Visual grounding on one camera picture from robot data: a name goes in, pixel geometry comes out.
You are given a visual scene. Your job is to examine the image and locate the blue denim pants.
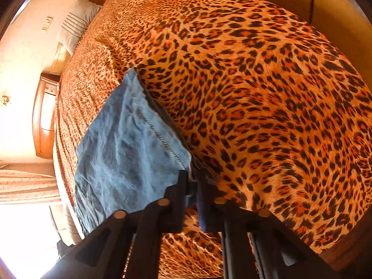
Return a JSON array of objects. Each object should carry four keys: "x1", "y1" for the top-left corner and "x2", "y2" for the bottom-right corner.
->
[{"x1": 73, "y1": 67, "x2": 204, "y2": 236}]

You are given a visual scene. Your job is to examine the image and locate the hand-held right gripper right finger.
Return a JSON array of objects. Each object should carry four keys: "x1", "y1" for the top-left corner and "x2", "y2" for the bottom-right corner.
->
[{"x1": 195, "y1": 170, "x2": 343, "y2": 279}]

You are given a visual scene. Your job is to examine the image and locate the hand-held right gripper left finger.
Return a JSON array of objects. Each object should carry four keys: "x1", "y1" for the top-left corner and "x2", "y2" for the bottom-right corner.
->
[{"x1": 41, "y1": 170, "x2": 189, "y2": 279}]

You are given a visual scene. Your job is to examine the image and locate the yellow wooden wardrobe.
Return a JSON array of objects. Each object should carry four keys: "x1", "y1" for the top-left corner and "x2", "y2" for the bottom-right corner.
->
[{"x1": 139, "y1": 0, "x2": 372, "y2": 76}]

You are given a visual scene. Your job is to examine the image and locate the grey striped pillow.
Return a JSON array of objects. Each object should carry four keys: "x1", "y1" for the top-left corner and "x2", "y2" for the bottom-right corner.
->
[{"x1": 56, "y1": 0, "x2": 102, "y2": 55}]

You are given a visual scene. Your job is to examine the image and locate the brown wooden headboard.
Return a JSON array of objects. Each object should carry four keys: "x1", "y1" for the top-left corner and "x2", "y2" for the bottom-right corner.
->
[{"x1": 32, "y1": 73, "x2": 61, "y2": 160}]

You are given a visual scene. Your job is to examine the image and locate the leopard print blanket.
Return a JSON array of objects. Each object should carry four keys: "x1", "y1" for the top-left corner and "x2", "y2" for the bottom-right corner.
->
[{"x1": 54, "y1": 0, "x2": 372, "y2": 279}]

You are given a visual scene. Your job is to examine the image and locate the white quilt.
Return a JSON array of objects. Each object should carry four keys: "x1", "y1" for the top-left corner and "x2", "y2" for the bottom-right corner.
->
[{"x1": 62, "y1": 203, "x2": 85, "y2": 246}]

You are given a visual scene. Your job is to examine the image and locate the light wooden headboard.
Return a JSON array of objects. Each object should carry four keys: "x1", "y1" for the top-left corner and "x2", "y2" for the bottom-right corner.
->
[{"x1": 52, "y1": 0, "x2": 117, "y2": 76}]

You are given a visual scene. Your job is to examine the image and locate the patterned curtain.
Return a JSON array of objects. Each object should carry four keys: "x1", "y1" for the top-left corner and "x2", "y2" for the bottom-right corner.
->
[{"x1": 0, "y1": 169, "x2": 61, "y2": 205}]

